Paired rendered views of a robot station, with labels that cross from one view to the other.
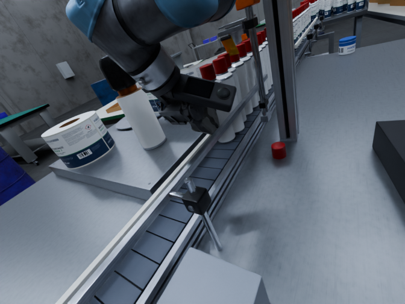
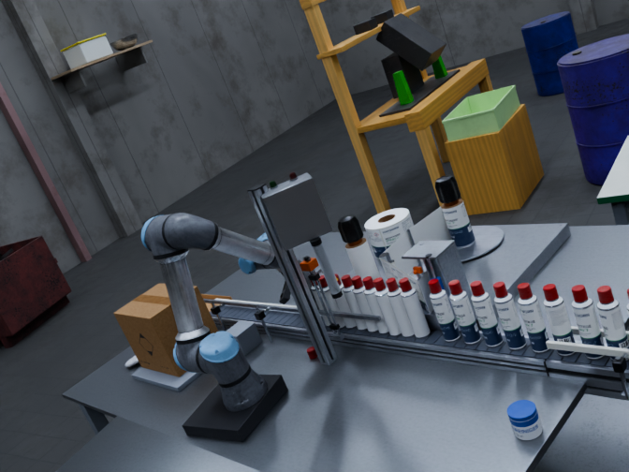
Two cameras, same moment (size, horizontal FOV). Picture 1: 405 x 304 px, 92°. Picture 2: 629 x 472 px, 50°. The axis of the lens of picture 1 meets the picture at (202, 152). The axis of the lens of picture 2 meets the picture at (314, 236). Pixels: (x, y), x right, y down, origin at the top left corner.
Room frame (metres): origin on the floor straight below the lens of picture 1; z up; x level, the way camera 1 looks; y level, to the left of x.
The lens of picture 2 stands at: (0.91, -2.32, 1.97)
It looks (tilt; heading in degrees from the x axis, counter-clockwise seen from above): 18 degrees down; 99
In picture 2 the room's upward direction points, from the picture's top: 22 degrees counter-clockwise
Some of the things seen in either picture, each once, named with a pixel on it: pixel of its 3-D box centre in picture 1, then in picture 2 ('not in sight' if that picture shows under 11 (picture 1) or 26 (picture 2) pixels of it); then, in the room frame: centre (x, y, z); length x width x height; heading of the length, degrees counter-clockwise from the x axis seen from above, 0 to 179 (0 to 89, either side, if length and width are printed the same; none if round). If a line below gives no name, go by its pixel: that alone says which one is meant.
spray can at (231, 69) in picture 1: (231, 91); (343, 301); (0.57, -0.14, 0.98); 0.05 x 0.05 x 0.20
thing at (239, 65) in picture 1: (239, 84); (355, 302); (0.61, -0.18, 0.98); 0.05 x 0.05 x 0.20
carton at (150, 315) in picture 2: not in sight; (168, 328); (-0.19, 0.13, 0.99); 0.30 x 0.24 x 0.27; 138
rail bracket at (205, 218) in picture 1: (194, 216); (267, 321); (0.23, 0.05, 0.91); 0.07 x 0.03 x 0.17; 49
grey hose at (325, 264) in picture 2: not in sight; (326, 268); (0.58, -0.30, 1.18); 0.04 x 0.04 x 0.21
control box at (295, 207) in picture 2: not in sight; (296, 211); (0.55, -0.25, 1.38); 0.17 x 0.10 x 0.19; 14
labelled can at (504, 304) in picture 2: not in sight; (508, 315); (1.06, -0.58, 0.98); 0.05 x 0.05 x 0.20
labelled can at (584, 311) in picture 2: (290, 33); (587, 321); (1.23, -0.73, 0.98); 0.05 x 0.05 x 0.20
